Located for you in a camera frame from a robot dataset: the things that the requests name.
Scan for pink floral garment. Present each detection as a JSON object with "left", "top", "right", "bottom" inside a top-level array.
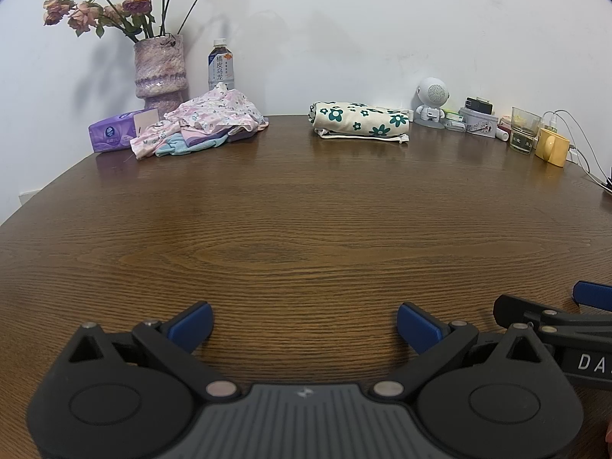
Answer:
[{"left": 130, "top": 83, "right": 269, "bottom": 160}]

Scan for purple textured vase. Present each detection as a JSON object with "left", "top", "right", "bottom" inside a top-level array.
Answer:
[{"left": 133, "top": 34, "right": 187, "bottom": 112}]

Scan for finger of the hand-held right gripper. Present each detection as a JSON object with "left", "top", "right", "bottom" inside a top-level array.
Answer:
[
  {"left": 493, "top": 295, "right": 612, "bottom": 350},
  {"left": 573, "top": 281, "right": 612, "bottom": 313}
]

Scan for purple garment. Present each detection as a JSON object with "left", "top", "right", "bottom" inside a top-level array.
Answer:
[{"left": 186, "top": 127, "right": 264, "bottom": 146}]

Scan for clear glass cup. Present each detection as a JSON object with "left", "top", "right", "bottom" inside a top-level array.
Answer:
[{"left": 509, "top": 106, "right": 542, "bottom": 155}]

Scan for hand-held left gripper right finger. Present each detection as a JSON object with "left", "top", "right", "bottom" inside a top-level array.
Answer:
[{"left": 371, "top": 302, "right": 555, "bottom": 401}]

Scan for dried pink roses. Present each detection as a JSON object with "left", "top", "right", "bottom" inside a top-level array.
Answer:
[{"left": 43, "top": 0, "right": 233, "bottom": 43}]

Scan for grey tin box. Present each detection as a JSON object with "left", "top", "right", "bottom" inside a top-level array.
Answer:
[{"left": 459, "top": 106, "right": 498, "bottom": 139}]

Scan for cream green floral dress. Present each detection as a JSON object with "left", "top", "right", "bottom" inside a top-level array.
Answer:
[{"left": 307, "top": 101, "right": 411, "bottom": 145}]

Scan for plastic drink bottle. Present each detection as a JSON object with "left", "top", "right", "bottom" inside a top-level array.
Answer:
[{"left": 207, "top": 39, "right": 236, "bottom": 91}]

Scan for white cables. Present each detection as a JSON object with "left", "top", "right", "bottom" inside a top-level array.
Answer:
[{"left": 542, "top": 110, "right": 612, "bottom": 187}]

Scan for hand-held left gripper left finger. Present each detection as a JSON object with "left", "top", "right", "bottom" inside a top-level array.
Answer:
[{"left": 67, "top": 301, "right": 242, "bottom": 401}]

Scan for light blue garment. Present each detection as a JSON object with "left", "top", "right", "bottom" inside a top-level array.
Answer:
[{"left": 155, "top": 133, "right": 229, "bottom": 158}]

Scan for yellow mug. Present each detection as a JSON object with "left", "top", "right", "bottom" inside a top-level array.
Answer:
[{"left": 534, "top": 127, "right": 572, "bottom": 168}]

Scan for purple tissue pack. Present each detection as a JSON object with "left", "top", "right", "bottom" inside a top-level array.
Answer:
[{"left": 88, "top": 110, "right": 161, "bottom": 154}]

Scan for small white green boxes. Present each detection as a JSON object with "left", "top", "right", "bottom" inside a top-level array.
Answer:
[{"left": 442, "top": 107, "right": 467, "bottom": 132}]

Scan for white robot figurine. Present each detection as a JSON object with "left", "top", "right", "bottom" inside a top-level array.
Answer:
[{"left": 413, "top": 77, "right": 451, "bottom": 129}]

